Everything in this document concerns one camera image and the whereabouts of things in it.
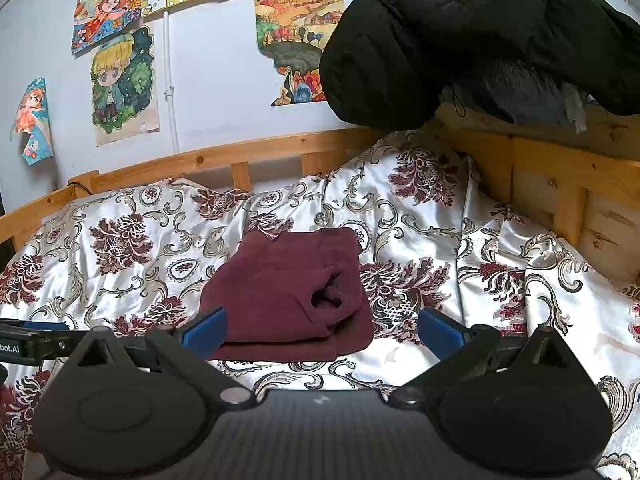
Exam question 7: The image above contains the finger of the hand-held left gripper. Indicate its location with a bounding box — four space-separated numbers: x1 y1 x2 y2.
0 319 86 334

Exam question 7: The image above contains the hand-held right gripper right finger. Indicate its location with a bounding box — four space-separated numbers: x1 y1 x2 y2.
387 306 593 411

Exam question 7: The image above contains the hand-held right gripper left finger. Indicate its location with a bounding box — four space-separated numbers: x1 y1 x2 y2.
50 306 258 413

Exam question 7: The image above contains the maroon fleece garment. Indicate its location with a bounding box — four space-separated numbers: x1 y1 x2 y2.
199 227 376 364

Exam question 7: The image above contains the white floral blanket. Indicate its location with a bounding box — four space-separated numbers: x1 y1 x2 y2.
0 132 640 480

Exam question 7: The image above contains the small curled cartoon poster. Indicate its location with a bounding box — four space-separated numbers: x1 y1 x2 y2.
11 77 55 166

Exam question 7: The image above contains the blonde cartoon figure poster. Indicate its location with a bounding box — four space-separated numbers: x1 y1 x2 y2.
90 24 161 148

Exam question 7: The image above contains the black padded jacket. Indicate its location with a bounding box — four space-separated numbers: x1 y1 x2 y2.
319 0 640 132

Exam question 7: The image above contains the landscape drawing poster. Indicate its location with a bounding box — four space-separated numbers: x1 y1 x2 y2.
253 0 347 107

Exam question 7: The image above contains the orange-haired cartoon figure poster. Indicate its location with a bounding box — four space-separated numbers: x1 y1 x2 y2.
71 0 147 56

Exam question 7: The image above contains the wooden bed frame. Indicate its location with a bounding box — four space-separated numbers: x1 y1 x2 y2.
0 110 640 273

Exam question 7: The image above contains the white wall pipe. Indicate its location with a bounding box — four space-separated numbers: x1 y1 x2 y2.
161 9 182 155

